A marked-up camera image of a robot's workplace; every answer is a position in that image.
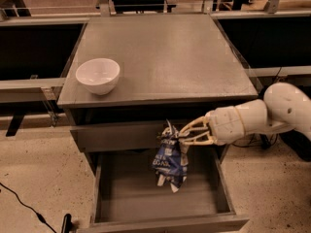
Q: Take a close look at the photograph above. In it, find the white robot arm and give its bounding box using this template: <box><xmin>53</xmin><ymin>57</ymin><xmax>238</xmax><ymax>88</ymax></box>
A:
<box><xmin>179</xmin><ymin>83</ymin><xmax>311</xmax><ymax>146</ymax></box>

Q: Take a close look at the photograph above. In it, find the open grey middle drawer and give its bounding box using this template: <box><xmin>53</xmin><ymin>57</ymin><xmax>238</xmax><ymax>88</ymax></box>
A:
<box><xmin>78</xmin><ymin>147</ymin><xmax>249</xmax><ymax>233</ymax></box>

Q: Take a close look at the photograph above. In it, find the grey wooden drawer cabinet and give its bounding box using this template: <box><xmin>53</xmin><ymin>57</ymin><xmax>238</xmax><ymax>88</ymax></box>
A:
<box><xmin>57</xmin><ymin>14</ymin><xmax>259</xmax><ymax>233</ymax></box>

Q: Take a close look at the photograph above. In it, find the black floor cable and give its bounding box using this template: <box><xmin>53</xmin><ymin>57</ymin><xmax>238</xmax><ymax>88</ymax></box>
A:
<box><xmin>0</xmin><ymin>182</ymin><xmax>58</xmax><ymax>233</ymax></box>

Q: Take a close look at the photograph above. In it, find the grey metal rail right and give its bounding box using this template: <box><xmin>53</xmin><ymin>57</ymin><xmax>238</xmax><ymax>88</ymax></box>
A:
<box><xmin>245</xmin><ymin>66</ymin><xmax>311</xmax><ymax>78</ymax></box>

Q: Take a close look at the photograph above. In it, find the white ceramic bowl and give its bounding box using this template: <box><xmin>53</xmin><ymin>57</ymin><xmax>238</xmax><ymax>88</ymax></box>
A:
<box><xmin>75</xmin><ymin>58</ymin><xmax>121</xmax><ymax>95</ymax></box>

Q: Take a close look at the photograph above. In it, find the blue chip bag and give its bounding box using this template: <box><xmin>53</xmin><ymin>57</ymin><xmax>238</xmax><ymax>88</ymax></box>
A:
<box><xmin>152</xmin><ymin>122</ymin><xmax>189</xmax><ymax>193</ymax></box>

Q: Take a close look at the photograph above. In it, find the grey metal rail left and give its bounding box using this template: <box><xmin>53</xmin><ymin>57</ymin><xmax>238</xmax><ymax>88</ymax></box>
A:
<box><xmin>0</xmin><ymin>78</ymin><xmax>65</xmax><ymax>103</ymax></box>

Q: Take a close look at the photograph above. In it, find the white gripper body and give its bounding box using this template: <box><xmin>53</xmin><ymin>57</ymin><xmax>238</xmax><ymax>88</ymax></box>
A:
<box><xmin>205</xmin><ymin>106</ymin><xmax>245</xmax><ymax>146</ymax></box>

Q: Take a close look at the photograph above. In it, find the grey metal rail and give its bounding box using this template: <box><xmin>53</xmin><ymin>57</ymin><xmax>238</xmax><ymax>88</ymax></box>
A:
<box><xmin>0</xmin><ymin>78</ymin><xmax>65</xmax><ymax>103</ymax></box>
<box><xmin>245</xmin><ymin>66</ymin><xmax>311</xmax><ymax>78</ymax></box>

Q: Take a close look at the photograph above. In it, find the grey top drawer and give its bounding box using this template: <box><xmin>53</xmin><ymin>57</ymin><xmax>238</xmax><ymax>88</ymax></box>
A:
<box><xmin>71</xmin><ymin>121</ymin><xmax>168</xmax><ymax>152</ymax></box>

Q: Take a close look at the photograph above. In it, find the black object on floor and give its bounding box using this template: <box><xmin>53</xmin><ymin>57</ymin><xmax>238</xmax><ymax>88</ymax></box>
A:
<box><xmin>61</xmin><ymin>214</ymin><xmax>72</xmax><ymax>233</ymax></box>

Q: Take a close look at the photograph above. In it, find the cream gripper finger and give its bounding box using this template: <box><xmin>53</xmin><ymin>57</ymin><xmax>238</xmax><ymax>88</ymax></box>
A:
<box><xmin>179</xmin><ymin>131</ymin><xmax>214</xmax><ymax>146</ymax></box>
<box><xmin>180</xmin><ymin>116</ymin><xmax>209</xmax><ymax>136</ymax></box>

